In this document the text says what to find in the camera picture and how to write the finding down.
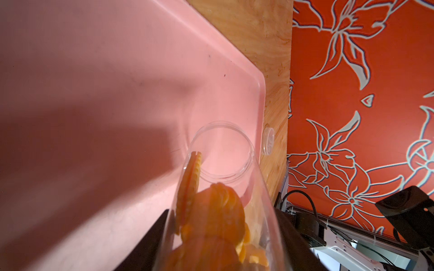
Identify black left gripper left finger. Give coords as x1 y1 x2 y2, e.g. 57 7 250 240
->
115 210 169 271

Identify clear jar with cookies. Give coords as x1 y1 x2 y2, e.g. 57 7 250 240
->
153 121 292 271

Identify pink plastic tray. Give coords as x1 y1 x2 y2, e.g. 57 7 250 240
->
1 1 264 271

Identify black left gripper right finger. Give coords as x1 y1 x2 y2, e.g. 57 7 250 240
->
274 209 327 271

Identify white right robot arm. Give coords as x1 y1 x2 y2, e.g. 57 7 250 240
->
274 186 434 271

